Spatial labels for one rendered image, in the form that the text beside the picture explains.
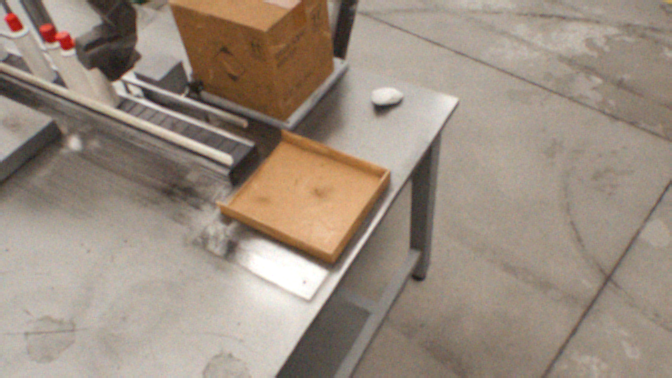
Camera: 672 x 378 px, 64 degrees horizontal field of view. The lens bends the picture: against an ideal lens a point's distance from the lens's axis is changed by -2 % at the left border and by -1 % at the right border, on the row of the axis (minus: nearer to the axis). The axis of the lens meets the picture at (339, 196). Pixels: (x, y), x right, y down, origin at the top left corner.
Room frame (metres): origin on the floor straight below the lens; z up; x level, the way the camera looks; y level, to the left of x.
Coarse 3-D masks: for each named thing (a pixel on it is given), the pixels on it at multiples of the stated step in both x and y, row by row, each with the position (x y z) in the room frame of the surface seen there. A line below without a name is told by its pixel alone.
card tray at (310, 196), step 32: (288, 160) 0.93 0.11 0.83; (320, 160) 0.92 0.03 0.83; (352, 160) 0.89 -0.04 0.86; (256, 192) 0.84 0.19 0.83; (288, 192) 0.83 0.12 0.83; (320, 192) 0.82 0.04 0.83; (352, 192) 0.81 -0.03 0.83; (256, 224) 0.74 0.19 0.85; (288, 224) 0.74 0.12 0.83; (320, 224) 0.73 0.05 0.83; (352, 224) 0.69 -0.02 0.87; (320, 256) 0.64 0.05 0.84
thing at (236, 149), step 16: (16, 64) 1.43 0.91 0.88; (64, 96) 1.24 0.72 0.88; (96, 112) 1.15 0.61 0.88; (128, 112) 1.14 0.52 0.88; (144, 112) 1.13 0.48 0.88; (160, 112) 1.12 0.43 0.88; (176, 128) 1.05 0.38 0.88; (192, 128) 1.04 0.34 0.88; (176, 144) 0.99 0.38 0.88; (208, 144) 0.98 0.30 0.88; (224, 144) 0.97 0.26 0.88; (240, 144) 0.96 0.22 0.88; (240, 160) 0.91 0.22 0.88
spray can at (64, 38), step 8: (64, 32) 1.22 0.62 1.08; (64, 40) 1.19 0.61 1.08; (64, 48) 1.19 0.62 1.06; (72, 48) 1.20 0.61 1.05; (64, 56) 1.18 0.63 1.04; (72, 56) 1.18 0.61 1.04; (72, 64) 1.18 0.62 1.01; (72, 72) 1.19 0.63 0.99; (80, 72) 1.18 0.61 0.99; (80, 80) 1.18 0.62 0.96; (80, 88) 1.19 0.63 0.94; (88, 88) 1.18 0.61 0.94; (88, 96) 1.18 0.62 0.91; (96, 96) 1.19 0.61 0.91
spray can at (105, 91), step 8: (72, 40) 1.17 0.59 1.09; (80, 64) 1.16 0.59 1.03; (88, 72) 1.15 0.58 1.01; (96, 72) 1.16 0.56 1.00; (88, 80) 1.16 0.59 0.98; (96, 80) 1.15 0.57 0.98; (104, 80) 1.16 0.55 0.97; (96, 88) 1.15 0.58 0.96; (104, 88) 1.16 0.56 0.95; (112, 88) 1.17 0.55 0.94; (104, 96) 1.15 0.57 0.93; (112, 96) 1.16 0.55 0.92; (104, 104) 1.15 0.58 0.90; (112, 104) 1.15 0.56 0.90; (120, 104) 1.17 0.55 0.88
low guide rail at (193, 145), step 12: (12, 72) 1.35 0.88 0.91; (24, 72) 1.33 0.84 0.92; (36, 84) 1.29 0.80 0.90; (48, 84) 1.26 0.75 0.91; (72, 96) 1.19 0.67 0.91; (84, 96) 1.18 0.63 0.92; (96, 108) 1.14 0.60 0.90; (108, 108) 1.12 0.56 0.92; (132, 120) 1.06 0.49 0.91; (156, 132) 1.01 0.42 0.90; (168, 132) 1.00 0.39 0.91; (180, 144) 0.97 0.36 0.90; (192, 144) 0.95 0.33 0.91; (216, 156) 0.90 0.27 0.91; (228, 156) 0.89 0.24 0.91
